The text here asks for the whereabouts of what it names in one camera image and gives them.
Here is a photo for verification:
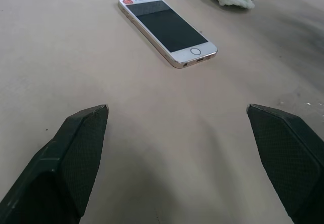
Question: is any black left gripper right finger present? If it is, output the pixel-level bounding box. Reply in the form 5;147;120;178
246;103;324;224

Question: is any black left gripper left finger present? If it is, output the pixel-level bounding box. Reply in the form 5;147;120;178
0;104;109;224

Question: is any white gold smartphone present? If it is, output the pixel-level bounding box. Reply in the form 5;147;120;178
118;0;218;69

